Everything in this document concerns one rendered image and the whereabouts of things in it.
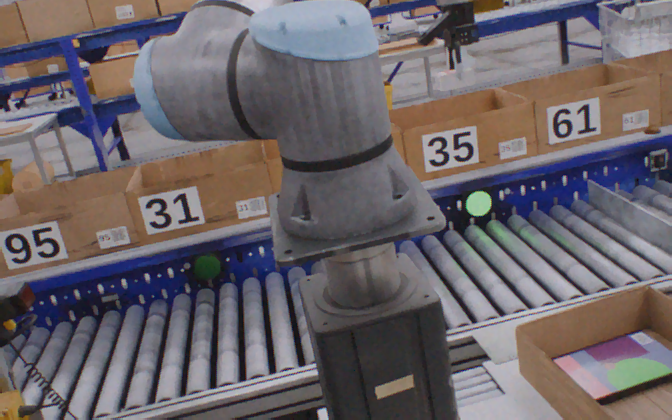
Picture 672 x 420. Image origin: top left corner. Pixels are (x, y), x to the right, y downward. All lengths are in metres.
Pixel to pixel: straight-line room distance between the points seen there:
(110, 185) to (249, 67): 1.40
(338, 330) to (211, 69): 0.37
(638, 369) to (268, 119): 0.78
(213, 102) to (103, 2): 5.56
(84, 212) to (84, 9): 4.62
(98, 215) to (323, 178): 1.17
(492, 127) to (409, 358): 1.13
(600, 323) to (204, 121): 0.84
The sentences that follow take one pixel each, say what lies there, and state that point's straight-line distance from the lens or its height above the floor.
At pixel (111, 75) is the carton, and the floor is 0.98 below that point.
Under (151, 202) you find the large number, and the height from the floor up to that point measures 1.01.
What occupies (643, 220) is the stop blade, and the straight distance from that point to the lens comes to 1.82.
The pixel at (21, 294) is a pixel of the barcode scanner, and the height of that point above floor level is 1.08.
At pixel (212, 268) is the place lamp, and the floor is 0.81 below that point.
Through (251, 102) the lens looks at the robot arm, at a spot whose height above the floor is 1.38.
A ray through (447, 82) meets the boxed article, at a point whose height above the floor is 1.15.
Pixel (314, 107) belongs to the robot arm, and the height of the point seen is 1.37.
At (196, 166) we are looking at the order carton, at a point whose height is 1.01.
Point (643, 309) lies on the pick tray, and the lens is 1.40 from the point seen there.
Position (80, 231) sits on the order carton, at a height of 0.97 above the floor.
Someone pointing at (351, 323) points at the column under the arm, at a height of 1.08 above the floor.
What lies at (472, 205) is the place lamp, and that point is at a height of 0.81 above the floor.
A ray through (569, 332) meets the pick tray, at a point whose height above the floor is 0.80.
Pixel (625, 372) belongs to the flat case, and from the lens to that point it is 1.26.
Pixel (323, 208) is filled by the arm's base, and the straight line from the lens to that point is 0.82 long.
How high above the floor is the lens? 1.52
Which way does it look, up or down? 19 degrees down
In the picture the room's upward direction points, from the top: 11 degrees counter-clockwise
